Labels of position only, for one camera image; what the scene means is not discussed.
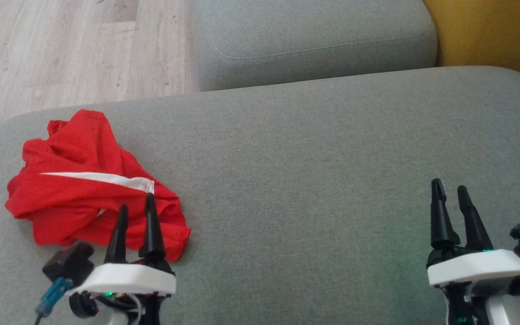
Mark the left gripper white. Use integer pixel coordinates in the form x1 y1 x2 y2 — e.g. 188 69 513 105
69 193 177 325

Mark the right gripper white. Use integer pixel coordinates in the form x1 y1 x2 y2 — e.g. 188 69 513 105
426 178 520 325

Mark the red shorts white stripe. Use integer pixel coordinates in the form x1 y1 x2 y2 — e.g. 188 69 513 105
5 171 192 263

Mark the grey fabric sofa seat cushion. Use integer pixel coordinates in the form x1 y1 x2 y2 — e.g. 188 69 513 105
0 66 520 325

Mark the mustard yellow panel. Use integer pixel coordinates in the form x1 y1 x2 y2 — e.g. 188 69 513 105
422 0 520 94

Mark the small grey sofa cushion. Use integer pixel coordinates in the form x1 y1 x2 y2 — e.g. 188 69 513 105
191 0 438 92

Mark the left teal connector black cable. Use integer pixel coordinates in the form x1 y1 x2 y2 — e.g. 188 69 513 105
34 277 74 325

